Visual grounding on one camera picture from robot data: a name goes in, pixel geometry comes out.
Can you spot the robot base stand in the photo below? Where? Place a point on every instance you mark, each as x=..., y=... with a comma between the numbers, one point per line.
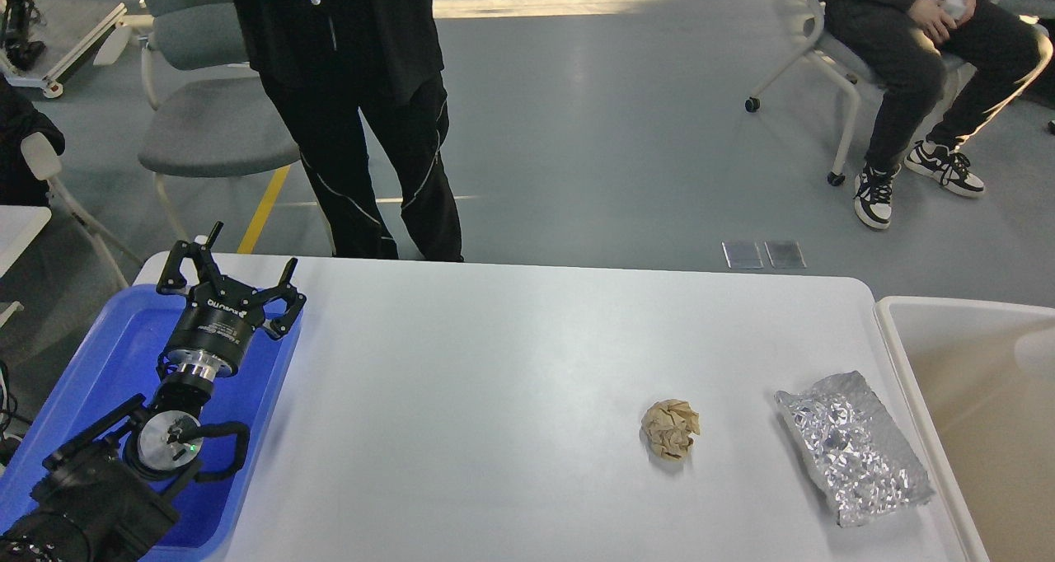
x=43, y=41

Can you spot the left metal floor plate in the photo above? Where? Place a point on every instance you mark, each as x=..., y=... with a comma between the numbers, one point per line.
x=741, y=254

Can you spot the person in dark trousers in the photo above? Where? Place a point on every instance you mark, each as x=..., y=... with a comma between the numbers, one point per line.
x=903, y=41

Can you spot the blue plastic tray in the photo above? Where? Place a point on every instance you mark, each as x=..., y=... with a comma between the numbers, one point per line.
x=116, y=361

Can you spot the crumpled silver foil bag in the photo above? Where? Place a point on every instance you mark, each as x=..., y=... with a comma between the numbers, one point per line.
x=853, y=451

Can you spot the white paper cup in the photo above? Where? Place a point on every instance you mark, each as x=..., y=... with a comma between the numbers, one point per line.
x=1034, y=353

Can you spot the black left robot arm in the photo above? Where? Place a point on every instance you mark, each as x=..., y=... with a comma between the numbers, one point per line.
x=145, y=449

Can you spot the white chair at left edge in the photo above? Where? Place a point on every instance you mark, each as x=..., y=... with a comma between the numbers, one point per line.
x=45, y=165

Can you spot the beige plastic bin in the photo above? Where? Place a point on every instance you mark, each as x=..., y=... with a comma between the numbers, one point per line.
x=986, y=428

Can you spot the white side table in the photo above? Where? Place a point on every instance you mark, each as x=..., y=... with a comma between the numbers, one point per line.
x=20, y=225

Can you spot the white chair on right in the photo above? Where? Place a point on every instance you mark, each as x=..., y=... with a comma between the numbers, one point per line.
x=838, y=63

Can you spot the standing person in black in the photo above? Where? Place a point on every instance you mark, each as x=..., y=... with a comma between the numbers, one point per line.
x=335, y=69

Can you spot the crumpled brown paper ball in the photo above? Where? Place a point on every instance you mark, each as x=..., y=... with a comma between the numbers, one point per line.
x=670, y=427

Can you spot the right metal floor plate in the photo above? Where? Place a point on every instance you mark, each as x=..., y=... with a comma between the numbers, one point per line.
x=785, y=255

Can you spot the grey office chair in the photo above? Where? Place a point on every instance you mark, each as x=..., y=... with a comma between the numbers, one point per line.
x=214, y=128

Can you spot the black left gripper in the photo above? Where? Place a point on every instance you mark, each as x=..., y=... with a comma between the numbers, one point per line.
x=214, y=327

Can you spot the metal floor plate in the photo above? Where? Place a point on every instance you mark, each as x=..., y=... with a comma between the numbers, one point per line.
x=785, y=255
x=741, y=254

